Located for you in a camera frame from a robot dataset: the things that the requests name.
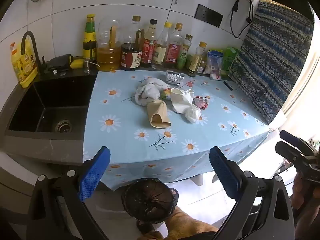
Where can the yellow dish soap pouch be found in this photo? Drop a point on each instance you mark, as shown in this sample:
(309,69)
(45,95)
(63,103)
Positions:
(23,72)

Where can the red wrapper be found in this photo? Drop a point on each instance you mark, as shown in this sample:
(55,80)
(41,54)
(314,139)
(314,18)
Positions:
(201,102)

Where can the black marker pen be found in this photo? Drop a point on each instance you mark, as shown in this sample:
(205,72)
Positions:
(228,85)

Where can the large clear cooking oil jug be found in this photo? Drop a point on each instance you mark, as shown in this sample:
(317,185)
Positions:
(108,55)

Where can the blue and white bag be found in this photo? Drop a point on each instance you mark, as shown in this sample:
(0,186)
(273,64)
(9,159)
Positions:
(215,63)

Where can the blue patterned cloth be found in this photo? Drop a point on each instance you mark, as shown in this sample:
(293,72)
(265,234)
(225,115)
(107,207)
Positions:
(272,62)

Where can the black kitchen sink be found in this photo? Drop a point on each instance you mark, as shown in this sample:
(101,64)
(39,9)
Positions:
(50,100)

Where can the yellow green snack wrapper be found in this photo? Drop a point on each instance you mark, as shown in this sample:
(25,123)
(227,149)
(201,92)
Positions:
(164,95)

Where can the clear bottle with yellow cap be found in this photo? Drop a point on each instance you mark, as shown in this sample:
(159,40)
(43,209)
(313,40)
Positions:
(161,50)

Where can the metal sink drain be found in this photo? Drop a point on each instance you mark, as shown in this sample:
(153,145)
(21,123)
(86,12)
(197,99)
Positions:
(63,126)

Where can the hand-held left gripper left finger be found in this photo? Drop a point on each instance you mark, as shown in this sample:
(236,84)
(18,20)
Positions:
(96,172)

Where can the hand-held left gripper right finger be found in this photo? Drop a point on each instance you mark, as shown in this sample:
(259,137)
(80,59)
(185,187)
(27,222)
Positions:
(222,170)

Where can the small yellow cap oil bottle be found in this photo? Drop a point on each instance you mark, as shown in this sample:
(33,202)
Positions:
(197,60)

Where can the black wall socket panel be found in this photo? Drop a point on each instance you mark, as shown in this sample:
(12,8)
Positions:
(208,15)

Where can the green bottle with yellow cap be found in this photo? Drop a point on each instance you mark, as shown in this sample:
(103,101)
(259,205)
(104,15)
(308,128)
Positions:
(89,40)

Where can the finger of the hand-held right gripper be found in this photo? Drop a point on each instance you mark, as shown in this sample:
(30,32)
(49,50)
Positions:
(287,151)
(291,138)

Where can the gold cap red label bottle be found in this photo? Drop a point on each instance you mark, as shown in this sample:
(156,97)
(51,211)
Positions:
(174,50)

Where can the white plastic bag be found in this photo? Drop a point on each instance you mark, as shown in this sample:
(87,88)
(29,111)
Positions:
(193,113)

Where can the floral light blue tablecloth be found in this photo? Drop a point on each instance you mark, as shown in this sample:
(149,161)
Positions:
(125,130)

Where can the black faucet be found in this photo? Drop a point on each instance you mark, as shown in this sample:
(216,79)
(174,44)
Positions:
(25,40)

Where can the white cloth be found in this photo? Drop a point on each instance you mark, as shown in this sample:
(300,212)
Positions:
(150,92)

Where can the crushed white paper cup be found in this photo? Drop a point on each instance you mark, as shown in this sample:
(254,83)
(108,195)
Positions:
(181,101)

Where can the black cap red label bottle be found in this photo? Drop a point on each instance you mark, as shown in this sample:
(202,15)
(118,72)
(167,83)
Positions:
(149,45)

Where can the black cloth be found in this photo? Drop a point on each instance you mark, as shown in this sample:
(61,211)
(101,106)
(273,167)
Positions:
(60,62)

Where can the person's right hand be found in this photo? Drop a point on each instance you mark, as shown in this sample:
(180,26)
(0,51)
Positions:
(300,192)

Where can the yellow sponge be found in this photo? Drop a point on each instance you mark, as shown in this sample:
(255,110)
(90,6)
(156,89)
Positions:
(77,63)

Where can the green bag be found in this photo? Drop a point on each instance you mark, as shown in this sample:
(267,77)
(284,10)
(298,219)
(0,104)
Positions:
(228,61)

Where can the black mesh waste basket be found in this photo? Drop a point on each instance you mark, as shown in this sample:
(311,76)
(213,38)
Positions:
(147,200)

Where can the green label oil bottle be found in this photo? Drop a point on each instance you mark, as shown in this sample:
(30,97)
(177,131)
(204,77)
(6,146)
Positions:
(184,55)

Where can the dark soy sauce jug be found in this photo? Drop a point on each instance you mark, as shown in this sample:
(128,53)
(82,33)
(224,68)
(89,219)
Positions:
(131,55)

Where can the crushed brown paper cup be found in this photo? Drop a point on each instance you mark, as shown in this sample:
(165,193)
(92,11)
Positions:
(157,112)

